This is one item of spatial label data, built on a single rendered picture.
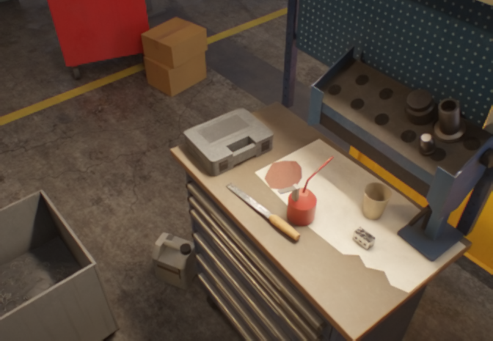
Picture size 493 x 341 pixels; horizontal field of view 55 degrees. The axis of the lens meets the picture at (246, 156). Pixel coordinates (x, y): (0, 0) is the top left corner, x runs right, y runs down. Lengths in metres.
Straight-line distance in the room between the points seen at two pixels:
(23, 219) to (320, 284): 1.45
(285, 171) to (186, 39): 2.15
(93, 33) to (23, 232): 1.93
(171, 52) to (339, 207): 2.25
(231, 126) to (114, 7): 2.28
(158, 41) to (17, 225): 1.78
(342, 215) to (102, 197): 1.79
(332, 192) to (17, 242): 1.48
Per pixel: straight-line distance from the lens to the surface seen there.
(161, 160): 3.11
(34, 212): 2.33
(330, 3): 1.57
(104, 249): 2.69
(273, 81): 3.83
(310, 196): 1.40
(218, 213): 1.60
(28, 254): 2.45
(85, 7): 3.77
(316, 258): 1.38
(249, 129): 1.66
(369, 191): 1.50
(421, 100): 1.29
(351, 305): 1.31
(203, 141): 1.62
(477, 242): 2.52
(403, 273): 1.40
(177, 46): 3.51
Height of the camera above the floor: 2.05
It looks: 42 degrees down
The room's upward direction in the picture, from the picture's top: straight up
